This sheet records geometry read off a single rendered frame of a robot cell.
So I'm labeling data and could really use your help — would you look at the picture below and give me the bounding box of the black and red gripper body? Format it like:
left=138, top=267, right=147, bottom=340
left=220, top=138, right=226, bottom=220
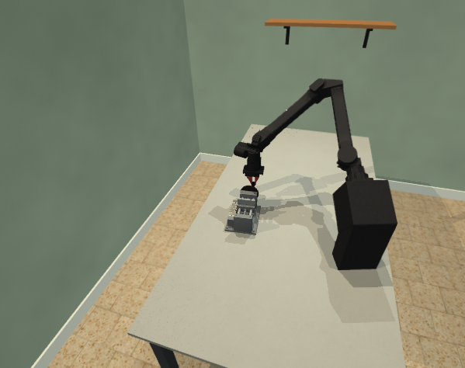
left=243, top=160, right=264, bottom=177

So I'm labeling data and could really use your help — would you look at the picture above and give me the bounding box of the grey bench vise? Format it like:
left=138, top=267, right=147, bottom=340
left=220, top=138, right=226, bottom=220
left=224, top=182, right=261, bottom=234

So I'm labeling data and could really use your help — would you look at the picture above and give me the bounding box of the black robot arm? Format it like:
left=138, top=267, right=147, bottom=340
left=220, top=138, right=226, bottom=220
left=234, top=78, right=373, bottom=181

